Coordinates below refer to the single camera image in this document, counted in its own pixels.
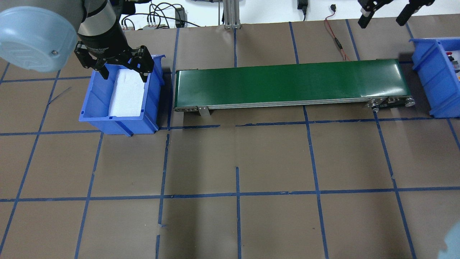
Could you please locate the near blue storage bin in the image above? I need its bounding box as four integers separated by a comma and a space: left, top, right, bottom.
79, 55, 165, 136

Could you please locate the black power adapter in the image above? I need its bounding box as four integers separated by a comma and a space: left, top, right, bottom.
297, 0, 309, 13

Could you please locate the aluminium frame post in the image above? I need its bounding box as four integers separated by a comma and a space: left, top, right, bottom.
223, 0, 241, 29

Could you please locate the far blue storage bin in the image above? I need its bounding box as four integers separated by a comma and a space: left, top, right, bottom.
410, 37, 460, 118

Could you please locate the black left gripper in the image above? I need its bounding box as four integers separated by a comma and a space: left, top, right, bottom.
74, 41, 155, 83

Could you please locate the white foam pad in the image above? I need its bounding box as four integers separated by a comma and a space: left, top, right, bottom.
108, 69, 145, 117

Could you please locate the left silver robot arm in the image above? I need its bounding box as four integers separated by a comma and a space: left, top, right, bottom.
0, 0, 155, 82

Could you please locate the green conveyor belt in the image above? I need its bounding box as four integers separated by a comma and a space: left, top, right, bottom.
174, 59, 415, 114

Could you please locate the blue storage bin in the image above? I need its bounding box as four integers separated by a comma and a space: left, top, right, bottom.
410, 37, 460, 118
79, 55, 165, 136

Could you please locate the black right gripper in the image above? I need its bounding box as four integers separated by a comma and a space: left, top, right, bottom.
357, 0, 436, 29

